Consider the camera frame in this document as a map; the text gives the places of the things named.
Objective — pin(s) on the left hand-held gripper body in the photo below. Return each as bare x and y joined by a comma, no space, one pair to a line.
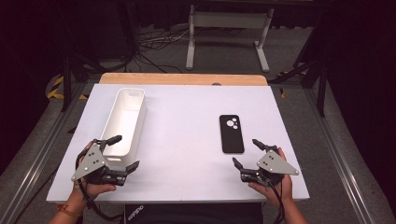
90,163

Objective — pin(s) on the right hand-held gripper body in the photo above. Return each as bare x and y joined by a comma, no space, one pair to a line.
274,165

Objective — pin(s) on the white plastic storage bin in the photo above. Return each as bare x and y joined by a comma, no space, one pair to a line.
124,124

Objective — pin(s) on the black phone case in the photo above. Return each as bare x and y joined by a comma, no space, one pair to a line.
232,140

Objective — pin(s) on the person's left hand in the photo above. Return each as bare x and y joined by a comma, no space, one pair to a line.
93,189

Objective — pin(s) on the person's right hand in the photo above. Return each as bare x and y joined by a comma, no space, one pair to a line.
277,193

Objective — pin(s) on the person's black clothing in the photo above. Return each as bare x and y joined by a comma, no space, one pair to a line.
202,214

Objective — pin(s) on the black tripod stand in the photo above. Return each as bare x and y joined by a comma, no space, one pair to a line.
66,90
321,93

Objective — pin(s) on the yellow black floor tape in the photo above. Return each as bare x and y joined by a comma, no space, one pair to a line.
57,81

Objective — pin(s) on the white metal stand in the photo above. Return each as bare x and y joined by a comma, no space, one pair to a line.
230,20

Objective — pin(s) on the aluminium floor rail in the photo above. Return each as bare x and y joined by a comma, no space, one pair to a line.
342,168
31,174

